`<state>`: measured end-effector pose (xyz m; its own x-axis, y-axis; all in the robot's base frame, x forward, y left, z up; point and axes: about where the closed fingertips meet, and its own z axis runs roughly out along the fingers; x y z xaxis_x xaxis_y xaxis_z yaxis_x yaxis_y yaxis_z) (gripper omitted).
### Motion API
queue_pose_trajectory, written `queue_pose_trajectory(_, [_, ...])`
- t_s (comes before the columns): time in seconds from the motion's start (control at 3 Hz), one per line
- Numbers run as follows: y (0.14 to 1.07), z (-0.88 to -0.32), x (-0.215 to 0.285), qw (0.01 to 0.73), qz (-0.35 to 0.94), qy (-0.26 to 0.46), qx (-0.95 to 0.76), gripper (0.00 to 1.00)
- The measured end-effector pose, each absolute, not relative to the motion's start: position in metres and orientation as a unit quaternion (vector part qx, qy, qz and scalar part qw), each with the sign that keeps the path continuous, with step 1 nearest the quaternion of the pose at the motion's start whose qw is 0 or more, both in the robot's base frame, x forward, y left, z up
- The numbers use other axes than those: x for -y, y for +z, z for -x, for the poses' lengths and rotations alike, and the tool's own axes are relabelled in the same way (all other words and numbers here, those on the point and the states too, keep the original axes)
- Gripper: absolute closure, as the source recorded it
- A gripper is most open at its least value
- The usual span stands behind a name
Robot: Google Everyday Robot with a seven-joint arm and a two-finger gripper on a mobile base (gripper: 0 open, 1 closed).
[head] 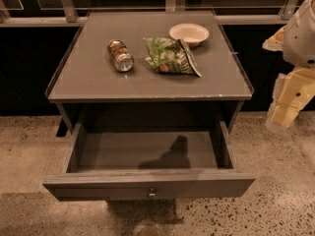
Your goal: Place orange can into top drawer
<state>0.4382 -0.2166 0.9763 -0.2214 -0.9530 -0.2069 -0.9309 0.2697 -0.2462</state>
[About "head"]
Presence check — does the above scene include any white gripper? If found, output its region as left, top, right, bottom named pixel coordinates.
left=262, top=27, right=315, bottom=131

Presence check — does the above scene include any orange soda can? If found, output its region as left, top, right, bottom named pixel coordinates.
left=107, top=39, right=134, bottom=72

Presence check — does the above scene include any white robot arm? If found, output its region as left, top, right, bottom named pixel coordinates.
left=262, top=0, right=315, bottom=131

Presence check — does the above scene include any grey cabinet with top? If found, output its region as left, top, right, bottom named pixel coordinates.
left=46, top=11, right=253, bottom=129

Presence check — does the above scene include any small metal drawer knob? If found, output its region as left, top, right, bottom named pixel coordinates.
left=148, top=188, right=157, bottom=199

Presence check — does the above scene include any open grey top drawer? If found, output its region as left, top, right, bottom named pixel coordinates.
left=43, top=121, right=255, bottom=201

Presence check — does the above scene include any white paper bowl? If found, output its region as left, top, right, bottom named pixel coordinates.
left=169, top=24, right=210, bottom=48

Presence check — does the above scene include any green chip bag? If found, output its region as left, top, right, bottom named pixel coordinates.
left=144, top=37, right=202, bottom=78

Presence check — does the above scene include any metal railing frame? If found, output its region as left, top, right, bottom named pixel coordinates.
left=0, top=0, right=304, bottom=28

